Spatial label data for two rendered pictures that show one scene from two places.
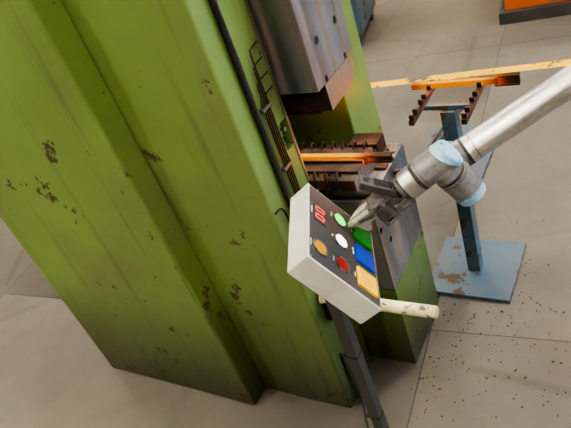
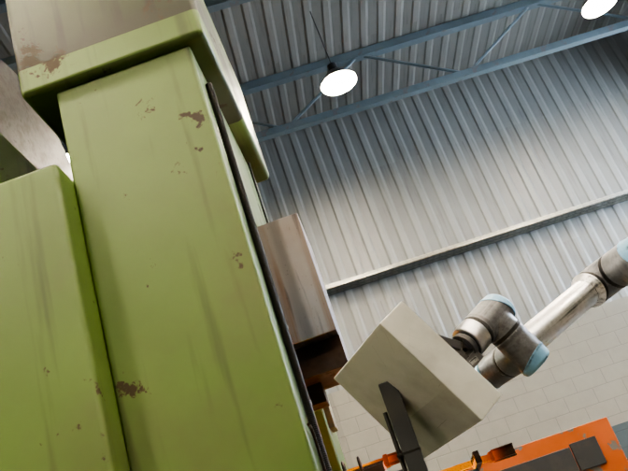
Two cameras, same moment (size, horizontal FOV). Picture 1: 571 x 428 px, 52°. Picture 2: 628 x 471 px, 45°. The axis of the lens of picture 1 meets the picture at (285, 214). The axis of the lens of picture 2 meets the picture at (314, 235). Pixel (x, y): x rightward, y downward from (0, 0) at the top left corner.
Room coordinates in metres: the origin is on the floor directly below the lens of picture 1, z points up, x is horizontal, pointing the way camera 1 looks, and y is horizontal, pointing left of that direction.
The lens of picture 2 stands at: (0.06, 1.04, 0.71)
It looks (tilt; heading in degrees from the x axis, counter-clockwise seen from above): 25 degrees up; 322
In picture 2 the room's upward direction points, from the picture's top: 19 degrees counter-clockwise
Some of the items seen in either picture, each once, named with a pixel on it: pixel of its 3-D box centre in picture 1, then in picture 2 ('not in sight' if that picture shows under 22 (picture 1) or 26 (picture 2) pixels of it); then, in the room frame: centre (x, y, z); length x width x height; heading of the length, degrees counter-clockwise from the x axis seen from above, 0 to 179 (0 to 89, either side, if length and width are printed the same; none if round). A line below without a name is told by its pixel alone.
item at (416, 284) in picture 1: (361, 289); not in sight; (2.00, -0.20, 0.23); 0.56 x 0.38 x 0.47; 51
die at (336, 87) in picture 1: (287, 87); (282, 379); (1.96, -0.17, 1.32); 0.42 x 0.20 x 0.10; 51
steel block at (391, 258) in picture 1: (336, 213); not in sight; (2.00, -0.20, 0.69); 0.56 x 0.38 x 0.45; 51
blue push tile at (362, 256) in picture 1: (363, 259); not in sight; (1.30, -0.16, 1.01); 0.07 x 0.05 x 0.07; 166
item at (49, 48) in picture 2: not in sight; (149, 81); (2.10, -0.07, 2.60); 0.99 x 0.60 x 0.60; 141
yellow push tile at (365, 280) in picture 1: (366, 282); not in sight; (1.21, -0.14, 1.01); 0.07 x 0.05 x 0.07; 166
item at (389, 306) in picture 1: (376, 304); not in sight; (1.50, -0.18, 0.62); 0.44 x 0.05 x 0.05; 51
